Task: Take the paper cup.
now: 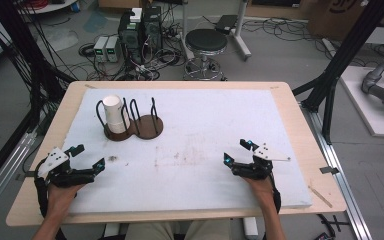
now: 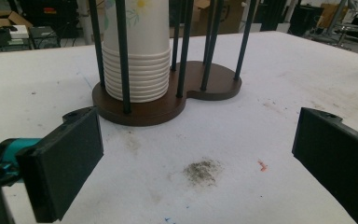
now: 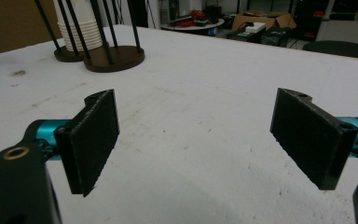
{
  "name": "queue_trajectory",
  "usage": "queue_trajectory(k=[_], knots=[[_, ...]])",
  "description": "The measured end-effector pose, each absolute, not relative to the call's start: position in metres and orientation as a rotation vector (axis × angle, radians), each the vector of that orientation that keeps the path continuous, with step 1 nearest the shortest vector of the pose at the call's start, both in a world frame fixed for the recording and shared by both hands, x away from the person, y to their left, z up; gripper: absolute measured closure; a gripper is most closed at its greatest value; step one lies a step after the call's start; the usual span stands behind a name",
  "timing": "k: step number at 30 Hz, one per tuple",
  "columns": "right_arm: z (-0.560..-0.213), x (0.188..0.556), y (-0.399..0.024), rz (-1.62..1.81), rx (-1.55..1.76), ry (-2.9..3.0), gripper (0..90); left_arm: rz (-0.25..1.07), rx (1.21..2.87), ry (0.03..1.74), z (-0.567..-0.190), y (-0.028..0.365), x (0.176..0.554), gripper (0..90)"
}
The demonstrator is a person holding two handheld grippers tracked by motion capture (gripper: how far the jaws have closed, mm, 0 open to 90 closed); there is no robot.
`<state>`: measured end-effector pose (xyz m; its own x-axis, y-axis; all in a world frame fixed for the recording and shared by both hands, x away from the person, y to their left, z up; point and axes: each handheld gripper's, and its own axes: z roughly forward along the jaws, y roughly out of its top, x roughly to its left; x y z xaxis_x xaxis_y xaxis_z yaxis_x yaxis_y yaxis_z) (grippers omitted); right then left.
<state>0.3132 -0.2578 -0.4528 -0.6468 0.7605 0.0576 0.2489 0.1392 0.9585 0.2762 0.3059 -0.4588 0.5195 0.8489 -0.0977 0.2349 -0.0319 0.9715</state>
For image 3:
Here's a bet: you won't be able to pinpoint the cardboard box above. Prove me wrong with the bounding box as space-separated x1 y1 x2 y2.
231 9 297 32

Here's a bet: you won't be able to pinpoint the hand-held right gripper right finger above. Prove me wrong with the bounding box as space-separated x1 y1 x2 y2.
269 87 358 191

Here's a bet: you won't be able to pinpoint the red cables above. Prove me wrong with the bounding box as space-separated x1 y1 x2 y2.
175 8 208 27

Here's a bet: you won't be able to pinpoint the stack of white paper cups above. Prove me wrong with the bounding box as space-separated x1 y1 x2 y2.
53 0 104 52

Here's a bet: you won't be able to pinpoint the white box device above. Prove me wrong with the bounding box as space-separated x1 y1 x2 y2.
244 21 267 35

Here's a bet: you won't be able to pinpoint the dark chair back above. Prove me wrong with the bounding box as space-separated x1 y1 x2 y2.
301 39 358 62

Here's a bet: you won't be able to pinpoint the cup rack with round base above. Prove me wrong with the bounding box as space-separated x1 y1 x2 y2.
83 0 146 74
34 0 91 63

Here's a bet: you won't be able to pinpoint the brown board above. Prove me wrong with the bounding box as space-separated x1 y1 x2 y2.
0 0 63 54

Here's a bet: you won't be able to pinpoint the black cabinet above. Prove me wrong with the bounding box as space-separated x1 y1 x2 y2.
294 0 328 42

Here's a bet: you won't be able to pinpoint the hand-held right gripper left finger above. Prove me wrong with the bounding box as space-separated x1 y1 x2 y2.
53 89 120 198

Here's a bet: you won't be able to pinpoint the round white table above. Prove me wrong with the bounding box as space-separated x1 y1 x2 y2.
160 18 226 33

